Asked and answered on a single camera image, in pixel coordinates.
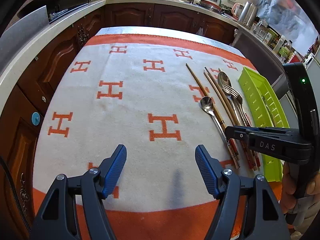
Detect dark wood kitchen cabinets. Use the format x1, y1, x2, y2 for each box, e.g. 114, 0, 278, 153
1, 2, 236, 239

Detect right hand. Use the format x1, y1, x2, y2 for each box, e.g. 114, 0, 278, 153
280, 162, 319, 213

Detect lime green utensil tray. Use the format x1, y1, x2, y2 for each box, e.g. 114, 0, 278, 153
238, 66, 289, 182

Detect steel fork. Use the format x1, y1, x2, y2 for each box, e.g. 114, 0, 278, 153
222, 85, 251, 127

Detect large steel spoon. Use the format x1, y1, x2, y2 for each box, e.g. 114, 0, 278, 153
217, 70, 243, 126

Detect small steel spoon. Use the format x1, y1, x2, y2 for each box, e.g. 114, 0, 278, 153
200, 96, 240, 169

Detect blue round cabinet knob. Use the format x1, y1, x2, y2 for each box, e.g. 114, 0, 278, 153
31, 112, 41, 126

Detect steel electric kettle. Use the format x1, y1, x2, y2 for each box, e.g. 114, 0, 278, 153
238, 2, 258, 29

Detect white orange H-pattern cloth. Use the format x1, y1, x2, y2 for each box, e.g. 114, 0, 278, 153
33, 30, 252, 239

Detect white countertop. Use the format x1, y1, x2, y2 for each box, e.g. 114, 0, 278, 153
0, 0, 283, 116

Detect red pan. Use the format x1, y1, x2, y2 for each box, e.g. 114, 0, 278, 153
199, 0, 222, 12

